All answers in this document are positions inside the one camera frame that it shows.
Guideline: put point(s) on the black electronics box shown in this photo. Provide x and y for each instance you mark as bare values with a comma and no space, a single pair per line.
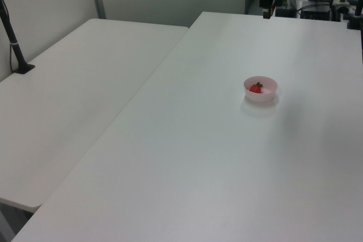
317,9

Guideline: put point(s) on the black camera pole with base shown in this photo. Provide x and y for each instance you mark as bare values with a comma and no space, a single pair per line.
12,43

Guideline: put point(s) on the white side table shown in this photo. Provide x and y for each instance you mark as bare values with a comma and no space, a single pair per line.
71,97

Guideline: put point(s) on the black clamp stand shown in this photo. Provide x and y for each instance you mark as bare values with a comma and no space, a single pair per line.
356,18

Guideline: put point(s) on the red toy strawberry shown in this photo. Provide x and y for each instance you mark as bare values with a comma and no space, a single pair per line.
256,88

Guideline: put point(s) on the pink plastic bowl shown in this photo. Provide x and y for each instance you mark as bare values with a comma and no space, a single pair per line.
260,94

